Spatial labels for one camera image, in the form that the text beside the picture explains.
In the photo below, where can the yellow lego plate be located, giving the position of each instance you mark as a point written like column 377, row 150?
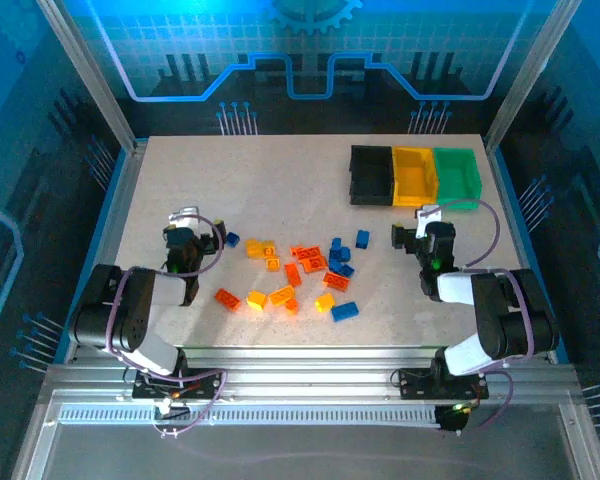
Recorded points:
column 273, row 263

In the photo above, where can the yellow plastic bin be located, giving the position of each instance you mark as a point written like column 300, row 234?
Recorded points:
column 414, row 180

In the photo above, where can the aluminium table side rail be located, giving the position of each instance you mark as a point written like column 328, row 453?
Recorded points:
column 117, row 200

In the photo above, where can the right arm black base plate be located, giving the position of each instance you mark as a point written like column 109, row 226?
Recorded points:
column 410, row 385

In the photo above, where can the small blue lego brick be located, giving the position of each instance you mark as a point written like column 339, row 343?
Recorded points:
column 232, row 239

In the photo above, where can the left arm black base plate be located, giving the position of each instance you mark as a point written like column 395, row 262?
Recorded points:
column 205, row 382

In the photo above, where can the green plastic bin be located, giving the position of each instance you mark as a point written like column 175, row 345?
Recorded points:
column 455, row 175

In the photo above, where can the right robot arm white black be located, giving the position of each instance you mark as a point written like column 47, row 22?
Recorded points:
column 510, row 315

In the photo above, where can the black controller module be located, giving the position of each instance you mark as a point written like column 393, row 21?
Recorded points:
column 452, row 422

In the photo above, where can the long blue lego brick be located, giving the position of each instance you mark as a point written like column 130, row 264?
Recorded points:
column 344, row 311

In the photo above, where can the black plastic bin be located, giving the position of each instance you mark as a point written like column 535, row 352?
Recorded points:
column 370, row 175

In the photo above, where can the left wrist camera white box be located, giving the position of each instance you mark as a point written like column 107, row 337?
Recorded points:
column 184, row 216

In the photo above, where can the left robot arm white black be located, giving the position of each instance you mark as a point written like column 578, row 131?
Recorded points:
column 105, row 310

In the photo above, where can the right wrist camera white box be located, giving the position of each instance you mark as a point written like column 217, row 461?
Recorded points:
column 427, row 220

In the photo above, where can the grey bottom panel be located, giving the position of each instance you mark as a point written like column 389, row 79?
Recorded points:
column 300, row 450

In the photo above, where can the small round orange lego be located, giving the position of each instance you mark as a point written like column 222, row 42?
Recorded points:
column 292, row 305

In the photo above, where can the aluminium mounting beam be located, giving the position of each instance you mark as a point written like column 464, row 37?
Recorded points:
column 305, row 370

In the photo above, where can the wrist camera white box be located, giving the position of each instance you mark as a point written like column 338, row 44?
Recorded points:
column 427, row 220
column 184, row 216

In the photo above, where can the aluminium frame post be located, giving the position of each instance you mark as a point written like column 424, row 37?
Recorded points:
column 92, row 75
column 528, row 75

